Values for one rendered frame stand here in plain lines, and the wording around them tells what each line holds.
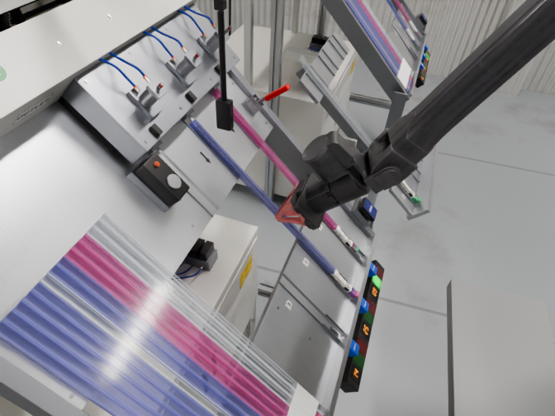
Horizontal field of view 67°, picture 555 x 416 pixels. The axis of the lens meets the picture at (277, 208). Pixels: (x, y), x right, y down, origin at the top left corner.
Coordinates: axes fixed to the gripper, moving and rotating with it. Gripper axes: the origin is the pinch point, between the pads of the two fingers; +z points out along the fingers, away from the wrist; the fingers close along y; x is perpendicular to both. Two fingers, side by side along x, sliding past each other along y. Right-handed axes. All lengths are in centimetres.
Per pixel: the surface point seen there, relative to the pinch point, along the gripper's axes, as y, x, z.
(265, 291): -22, 35, 48
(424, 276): -76, 98, 30
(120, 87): 11.9, -36.1, -4.3
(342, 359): 16.2, 25.6, -1.3
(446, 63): -289, 86, 23
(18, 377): 48, -20, 1
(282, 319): 17.7, 10.5, 1.1
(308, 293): 8.6, 14.1, 0.9
